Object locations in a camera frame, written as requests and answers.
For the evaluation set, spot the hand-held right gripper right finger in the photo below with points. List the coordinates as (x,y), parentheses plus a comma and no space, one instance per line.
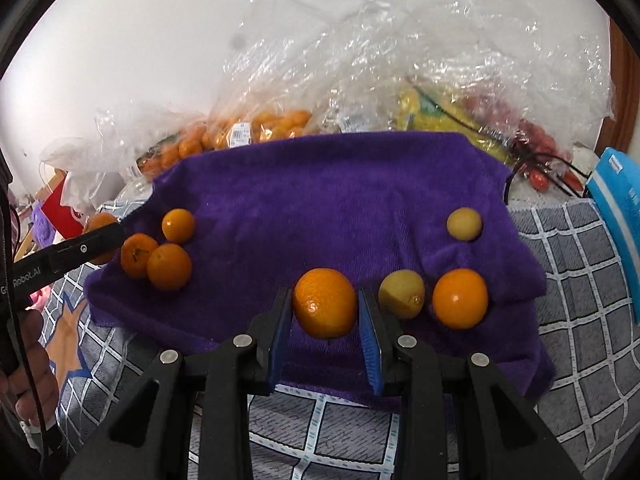
(370,340)

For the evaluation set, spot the clear bag of mandarins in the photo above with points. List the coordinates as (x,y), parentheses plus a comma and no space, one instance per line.
(185,147)

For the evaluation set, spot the blue box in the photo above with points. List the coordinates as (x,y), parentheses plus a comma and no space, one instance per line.
(617,210)

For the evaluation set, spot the small yellow-green fruit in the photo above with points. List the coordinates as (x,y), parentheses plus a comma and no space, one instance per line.
(465,223)
(402,292)

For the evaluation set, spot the purple object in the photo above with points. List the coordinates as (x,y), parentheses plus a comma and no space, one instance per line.
(42,222)

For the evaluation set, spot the purple towel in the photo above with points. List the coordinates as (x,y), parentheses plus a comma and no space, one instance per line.
(325,200)

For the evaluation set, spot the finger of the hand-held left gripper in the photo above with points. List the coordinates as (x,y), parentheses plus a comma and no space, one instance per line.
(87,249)

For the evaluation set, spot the red paper bag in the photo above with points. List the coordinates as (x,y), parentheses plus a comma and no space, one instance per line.
(62,210)

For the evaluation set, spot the white plastic bag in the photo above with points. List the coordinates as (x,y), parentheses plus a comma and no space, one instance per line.
(80,160)

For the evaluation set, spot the large crinkled clear plastic bag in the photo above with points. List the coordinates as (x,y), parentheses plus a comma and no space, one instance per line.
(475,35)

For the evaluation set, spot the brown wooden door frame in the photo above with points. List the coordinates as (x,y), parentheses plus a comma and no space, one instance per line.
(625,85)

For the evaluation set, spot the person's left hand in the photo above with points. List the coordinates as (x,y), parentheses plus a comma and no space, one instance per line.
(40,382)

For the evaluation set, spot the large orange with stem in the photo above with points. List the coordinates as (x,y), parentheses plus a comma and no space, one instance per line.
(325,310)

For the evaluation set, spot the yellow fruit package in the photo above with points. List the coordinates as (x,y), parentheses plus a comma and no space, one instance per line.
(440,112)

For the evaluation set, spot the pile of cherry tomatoes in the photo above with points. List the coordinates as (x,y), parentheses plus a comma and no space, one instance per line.
(537,135)

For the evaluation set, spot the clear bag of kumquats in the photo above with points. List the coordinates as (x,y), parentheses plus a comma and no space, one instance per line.
(280,120)

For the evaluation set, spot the small orange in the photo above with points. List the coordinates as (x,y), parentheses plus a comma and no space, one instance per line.
(136,255)
(178,225)
(100,222)

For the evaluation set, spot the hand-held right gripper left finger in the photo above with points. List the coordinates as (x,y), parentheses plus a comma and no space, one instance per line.
(281,340)

